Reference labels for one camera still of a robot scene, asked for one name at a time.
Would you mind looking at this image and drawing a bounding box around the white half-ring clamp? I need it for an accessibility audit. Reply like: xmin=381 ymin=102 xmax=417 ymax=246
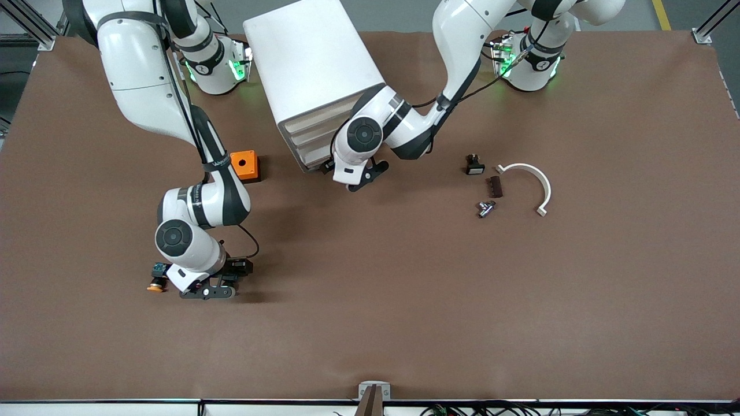
xmin=495 ymin=163 xmax=553 ymax=218

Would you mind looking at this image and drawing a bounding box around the orange box with round hole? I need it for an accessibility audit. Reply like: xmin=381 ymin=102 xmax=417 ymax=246
xmin=230 ymin=150 xmax=261 ymax=184

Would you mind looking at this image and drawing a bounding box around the black cable bundle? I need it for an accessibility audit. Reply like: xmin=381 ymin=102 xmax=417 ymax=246
xmin=332 ymin=402 xmax=657 ymax=416

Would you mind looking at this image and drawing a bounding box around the yellow mushroom push button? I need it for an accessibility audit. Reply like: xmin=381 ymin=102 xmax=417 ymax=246
xmin=146 ymin=262 xmax=171 ymax=293

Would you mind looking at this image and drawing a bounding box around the aluminium frame post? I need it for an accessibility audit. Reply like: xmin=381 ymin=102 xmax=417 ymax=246
xmin=691 ymin=0 xmax=740 ymax=46
xmin=0 ymin=0 xmax=57 ymax=51

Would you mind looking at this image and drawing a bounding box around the white plastic drawer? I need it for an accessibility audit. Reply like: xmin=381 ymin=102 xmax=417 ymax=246
xmin=292 ymin=130 xmax=336 ymax=161
xmin=280 ymin=95 xmax=371 ymax=138
xmin=298 ymin=147 xmax=336 ymax=172
xmin=286 ymin=113 xmax=339 ymax=149

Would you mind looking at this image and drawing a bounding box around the white drawer cabinet housing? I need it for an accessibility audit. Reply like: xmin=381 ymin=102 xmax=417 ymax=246
xmin=242 ymin=0 xmax=387 ymax=174

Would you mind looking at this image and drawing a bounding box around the white table edge rail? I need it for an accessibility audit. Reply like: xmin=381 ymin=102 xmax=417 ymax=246
xmin=0 ymin=398 xmax=740 ymax=416

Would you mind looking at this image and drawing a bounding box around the brown table cover sheet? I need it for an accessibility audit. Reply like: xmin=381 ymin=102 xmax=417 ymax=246
xmin=0 ymin=29 xmax=740 ymax=403

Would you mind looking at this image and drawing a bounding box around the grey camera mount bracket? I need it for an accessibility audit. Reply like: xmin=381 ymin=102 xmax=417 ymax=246
xmin=354 ymin=380 xmax=392 ymax=416

